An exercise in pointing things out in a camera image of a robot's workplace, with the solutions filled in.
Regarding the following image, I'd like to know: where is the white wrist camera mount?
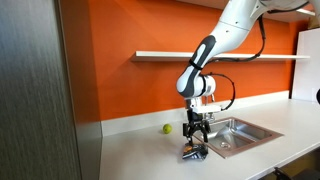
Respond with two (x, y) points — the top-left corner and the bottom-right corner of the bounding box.
(184, 98), (223, 115)

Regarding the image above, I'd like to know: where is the tan cardboard box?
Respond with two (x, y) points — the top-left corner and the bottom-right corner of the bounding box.
(307, 14), (320, 30)

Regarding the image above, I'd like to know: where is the high white wall shelf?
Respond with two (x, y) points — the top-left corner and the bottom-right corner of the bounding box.
(176, 0), (316, 24)

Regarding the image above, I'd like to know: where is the stainless steel sink basin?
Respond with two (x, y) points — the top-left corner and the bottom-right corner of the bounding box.
(192, 116), (285, 159)

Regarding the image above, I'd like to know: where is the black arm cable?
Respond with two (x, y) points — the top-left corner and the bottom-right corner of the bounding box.
(203, 1), (311, 112)

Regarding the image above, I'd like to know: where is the chrome two-handle faucet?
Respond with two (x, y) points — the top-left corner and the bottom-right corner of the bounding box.
(203, 94), (224, 124)

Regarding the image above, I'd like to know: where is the white counter backsplash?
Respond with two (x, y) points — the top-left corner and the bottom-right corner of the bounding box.
(100, 89), (290, 138)

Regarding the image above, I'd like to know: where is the tall white cabinet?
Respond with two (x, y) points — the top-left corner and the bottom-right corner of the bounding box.
(291, 27), (320, 104)

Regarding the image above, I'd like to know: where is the green lime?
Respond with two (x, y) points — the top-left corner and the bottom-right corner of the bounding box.
(162, 123), (173, 135)

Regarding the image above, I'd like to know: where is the long white wall shelf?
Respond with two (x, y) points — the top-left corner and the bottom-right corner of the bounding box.
(130, 50), (311, 63)

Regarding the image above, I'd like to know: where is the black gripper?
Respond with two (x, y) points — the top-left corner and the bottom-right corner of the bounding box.
(182, 109), (212, 147)

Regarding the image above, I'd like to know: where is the dark wood cabinet panel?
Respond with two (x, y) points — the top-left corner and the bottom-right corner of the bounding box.
(0, 0), (103, 180)

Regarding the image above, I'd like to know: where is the black snack packet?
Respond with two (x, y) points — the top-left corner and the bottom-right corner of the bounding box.
(181, 143), (210, 161)

